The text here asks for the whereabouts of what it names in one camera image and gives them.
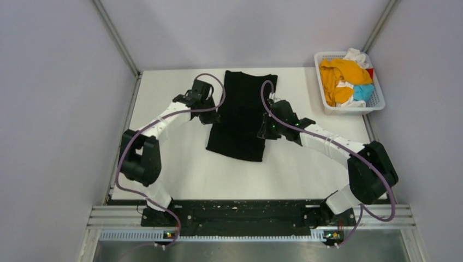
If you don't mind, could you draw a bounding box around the black t shirt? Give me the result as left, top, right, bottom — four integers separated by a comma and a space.
206, 70, 278, 162

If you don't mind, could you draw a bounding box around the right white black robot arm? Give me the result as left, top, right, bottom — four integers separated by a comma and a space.
258, 98, 398, 225

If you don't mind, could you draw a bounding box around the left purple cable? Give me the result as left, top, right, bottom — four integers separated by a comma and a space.
114, 73, 227, 250

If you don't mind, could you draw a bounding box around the left aluminium corner post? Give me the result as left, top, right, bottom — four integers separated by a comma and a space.
90, 0, 140, 78

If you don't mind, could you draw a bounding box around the purple cable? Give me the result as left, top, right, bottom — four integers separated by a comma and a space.
260, 80, 397, 248
114, 73, 227, 250

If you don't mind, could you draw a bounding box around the aluminium corner post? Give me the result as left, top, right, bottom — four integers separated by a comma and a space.
361, 0, 401, 53
90, 0, 140, 78

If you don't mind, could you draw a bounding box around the red t shirt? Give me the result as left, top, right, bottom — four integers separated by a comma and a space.
366, 68, 374, 80

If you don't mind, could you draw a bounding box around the yellow t shirt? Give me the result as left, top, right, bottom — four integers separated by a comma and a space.
319, 58, 373, 107

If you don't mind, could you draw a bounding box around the white plastic laundry basket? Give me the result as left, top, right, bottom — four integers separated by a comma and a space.
314, 51, 385, 115

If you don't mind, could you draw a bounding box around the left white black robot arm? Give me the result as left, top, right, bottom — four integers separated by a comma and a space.
115, 79, 219, 226

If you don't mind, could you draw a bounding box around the white t shirt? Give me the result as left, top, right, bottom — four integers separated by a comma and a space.
336, 48, 370, 108

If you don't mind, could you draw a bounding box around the blue t shirt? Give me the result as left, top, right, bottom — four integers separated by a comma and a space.
353, 84, 375, 102

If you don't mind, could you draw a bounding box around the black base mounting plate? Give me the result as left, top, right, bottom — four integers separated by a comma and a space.
141, 200, 356, 236

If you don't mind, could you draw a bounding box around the right aluminium corner post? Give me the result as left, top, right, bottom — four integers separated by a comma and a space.
361, 0, 401, 53

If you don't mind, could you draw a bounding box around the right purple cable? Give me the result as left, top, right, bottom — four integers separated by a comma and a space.
260, 80, 397, 248

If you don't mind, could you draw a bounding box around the aluminium front frame rail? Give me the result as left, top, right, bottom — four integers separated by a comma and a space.
87, 200, 415, 230

